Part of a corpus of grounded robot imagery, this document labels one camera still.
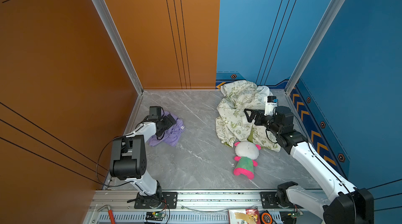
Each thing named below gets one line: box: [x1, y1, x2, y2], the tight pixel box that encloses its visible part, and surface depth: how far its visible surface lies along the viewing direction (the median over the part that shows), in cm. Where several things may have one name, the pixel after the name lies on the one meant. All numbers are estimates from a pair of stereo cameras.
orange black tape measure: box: [259, 209, 274, 224], surface depth 68 cm
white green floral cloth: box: [215, 80, 282, 152], surface depth 98 cm
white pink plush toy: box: [233, 140, 262, 180], surface depth 83 cm
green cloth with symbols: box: [247, 125, 254, 143], surface depth 93 cm
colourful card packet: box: [228, 208, 261, 224], surface depth 68 cm
